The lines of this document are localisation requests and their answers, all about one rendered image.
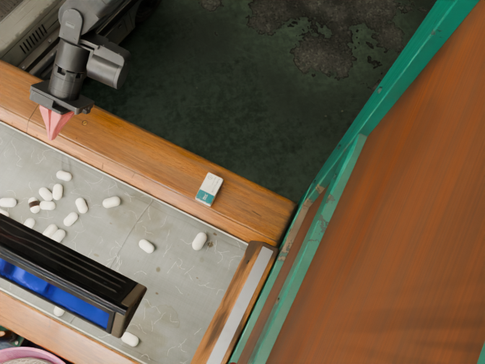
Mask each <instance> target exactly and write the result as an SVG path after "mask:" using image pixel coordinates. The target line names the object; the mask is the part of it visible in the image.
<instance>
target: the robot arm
mask: <svg viewBox="0 0 485 364"><path fill-rule="evenodd" d="M122 1H123V0H66V1H65V2H64V4H63V5H62V6H61V7H60V9H59V11H58V20H59V22H60V24H61V28H60V32H59V37H60V41H59V44H58V50H57V53H56V58H55V61H54V65H53V70H52V74H51V79H48V80H46V81H43V82H39V83H36V84H32V85H31V86H30V97H29V99H30V100H32V101H34V102H36V103H38V104H40V112H41V114H42V117H43V120H44V122H45V126H46V130H47V134H48V139H49V140H51V141H52V140H54V139H55V138H56V137H57V136H58V134H59V132H60V131H61V130H62V128H63V127H64V125H65V124H66V123H67V122H68V121H69V120H70V119H71V118H72V117H73V115H74V114H75V115H78V114H80V113H84V114H88V113H90V111H91V108H93V105H94V103H95V102H94V100H91V99H89V98H88V97H85V96H83V95H81V94H80V92H81V89H82V84H83V81H84V75H85V72H86V71H87V76H88V77H90V78H92V79H95V80H97V81H99V82H102V83H104V84H106V85H109V86H111V87H114V88H116V89H117V90H119V89H120V88H121V87H122V85H123V83H124V82H125V80H126V77H127V75H128V71H129V68H130V60H131V54H130V52H129V51H127V50H126V49H124V48H122V47H120V46H119V45H116V44H115V43H112V42H110V41H109V39H108V38H105V37H103V36H101V35H98V34H97V33H96V32H97V27H98V26H100V25H101V24H102V23H103V22H104V21H105V20H106V19H107V18H108V17H109V16H110V15H111V14H112V13H113V12H114V9H115V8H116V7H117V6H118V5H119V4H120V3H121V2H122Z"/></svg>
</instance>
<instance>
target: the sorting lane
mask: <svg viewBox="0 0 485 364"><path fill-rule="evenodd" d="M60 170H62V171H64V172H67V173H70V174H71V175H72V179H71V180H70V181H65V180H61V179H59V178H57V176H56V174H57V172H58V171H60ZM56 184H61V185H62V186H63V193H62V197H61V199H59V200H55V199H54V198H52V200H50V202H54V203H55V204H56V208H55V209H53V210H48V209H41V208H40V211H39V212H37V213H33V212H31V210H30V207H29V204H28V200H29V199H30V198H32V197H35V198H36V199H37V200H38V202H39V204H40V203H41V202H42V201H45V199H44V198H43V197H42V196H41V195H40V194H39V190H40V189H41V188H42V187H45V188H47V189H48V190H49V191H50V192H51V193H52V194H53V187H54V186H55V185H56ZM114 196H117V197H118V198H119V199H120V200H121V202H120V204H119V205H118V206H116V207H110V208H105V207H104V206H103V205H102V203H103V201H104V200H105V199H107V198H111V197H114ZM2 198H14V199H16V201H17V204H16V205H15V206H14V207H2V206H0V209H2V210H4V211H6V212H8V213H9V217H10V218H12V219H13V220H16V221H18V222H20V223H22V224H24V223H25V221H26V219H28V218H33V219H34V220H35V225H34V226H33V227H32V229H33V230H36V231H38V232H39V233H42V234H43V232H44V231H45V229H46V228H47V227H48V226H49V225H51V224H55V225H56V226H57V228H58V230H60V229H61V230H64V232H65V236H64V238H63V239H62V240H61V242H60V243H61V244H63V245H65V246H67V247H69V248H71V249H73V250H75V251H77V252H79V253H81V254H83V255H85V256H87V257H89V258H91V259H93V260H95V261H96V262H98V263H100V264H102V265H104V266H106V267H108V268H110V269H112V270H114V271H116V272H118V273H120V274H122V275H124V276H126V277H128V278H130V279H132V280H134V281H136V282H138V283H140V284H142V285H143V286H145V287H147V291H146V293H145V295H144V297H143V298H142V300H141V302H140V304H139V307H138V308H137V310H136V312H135V314H134V316H133V318H132V319H131V322H130V323H129V325H128V327H127V329H126V331H125V332H129V333H131V334H132V335H134V336H136V337H138V339H139V343H138V344H137V345H136V346H134V347H132V346H131V345H129V344H126V343H125V342H123V341H122V339H121V338H120V339H118V338H116V337H114V336H112V334H109V333H107V332H105V331H103V330H101V329H98V328H97V327H95V326H93V325H91V324H88V323H87V322H86V321H83V320H81V319H80V318H77V317H76V316H73V315H71V314H70V313H67V312H66V311H64V314H63V315H62V316H56V315H55V314H54V308H55V306H54V305H52V304H50V303H48V302H46V301H44V300H43V299H41V298H39V297H37V296H35V295H33V294H31V293H29V292H27V291H25V290H23V289H22V288H20V287H18V286H16V285H13V284H12V283H10V282H7V281H6V280H4V279H2V278H0V290H3V291H4V292H6V293H8V294H10V295H12V296H14V297H16V298H18V299H20V300H22V301H24V302H26V303H27V304H29V305H31V306H33V307H35V308H37V309H39V310H41V311H43V312H45V313H47V314H48V315H50V316H52V317H54V318H56V319H58V320H60V321H62V322H64V323H66V324H68V325H69V326H72V327H74V328H75V329H78V330H80V331H81V332H84V333H85V334H87V335H89V336H91V337H93V338H95V339H97V340H99V341H101V342H103V343H105V344H106V345H108V346H110V347H112V348H114V349H116V350H118V351H120V352H122V353H124V354H125V355H127V356H129V357H131V358H133V359H135V360H138V361H139V362H141V363H143V364H190V363H191V361H192V359H193V356H194V355H195V353H196V351H197V349H198V346H199V345H200V342H201V340H202V338H203V336H204V334H205V332H206V330H207V328H208V326H209V324H210V322H211V320H212V319H213V317H214V314H215V313H216V311H217V309H218V307H219V305H220V303H221V301H222V298H223V297H224V294H225V293H226V291H227V288H228V287H229V285H230V282H231V280H232V278H233V276H234V274H235V272H236V270H237V267H238V265H239V263H240V261H241V259H242V257H243V255H244V253H245V250H246V248H247V247H248V244H247V243H245V242H243V241H241V240H239V239H237V238H235V237H233V236H231V235H229V234H227V233H225V232H223V231H221V230H219V229H217V228H215V227H213V226H211V225H209V224H207V223H205V222H203V221H201V220H199V219H197V218H195V217H192V216H190V215H189V214H186V213H185V212H182V211H180V210H179V209H176V208H174V207H172V206H170V205H169V204H166V203H164V202H163V201H160V200H159V199H156V198H154V197H153V196H150V195H148V194H146V193H144V192H143V191H140V190H138V189H137V188H134V187H133V186H130V185H128V184H126V183H124V182H122V181H119V180H118V179H116V178H114V177H112V176H110V175H108V174H106V173H104V172H102V171H100V170H98V169H96V168H94V167H92V166H90V165H88V164H86V163H84V162H82V161H80V160H78V159H76V158H74V157H72V156H70V155H67V154H65V153H63V152H61V151H59V150H57V149H55V148H53V147H51V146H49V145H47V144H45V143H43V142H41V141H39V140H37V139H35V138H33V137H31V136H29V135H27V134H25V133H23V132H21V131H19V130H17V129H15V128H13V127H11V126H9V125H7V124H5V123H2V122H0V199H2ZM78 198H83V199H84V200H85V203H86V205H87V207H88V210H87V212H85V213H81V212H79V210H78V208H77V205H76V200H77V199H78ZM72 212H76V213H77V214H78V218H77V220H76V221H75V222H74V223H73V224H72V225H70V226H65V224H64V219H65V218H66V217H67V216H68V215H69V214H70V213H72ZM199 233H205V234H206V236H207V239H206V242H205V244H204V245H203V247H202V248H201V249H200V250H195V249H193V246H192V243H193V241H194V239H195V238H196V236H197V235H198V234H199ZM141 240H147V241H149V242H150V243H151V244H152V245H153V246H154V251H153V252H151V253H147V252H146V251H145V250H143V249H142V248H140V246H139V242H140V241H141Z"/></svg>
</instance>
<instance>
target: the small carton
mask: <svg viewBox="0 0 485 364"><path fill-rule="evenodd" d="M223 182H224V179H222V178H220V177H218V176H216V175H214V174H212V173H210V172H208V174H207V175H206V177H205V179H204V182H203V183H202V185H201V187H200V189H199V190H198V193H197V195H196V200H197V201H200V202H202V203H204V204H206V205H208V206H211V205H212V203H213V201H214V199H215V197H216V195H217V193H218V192H219V190H220V188H221V186H222V184H223Z"/></svg>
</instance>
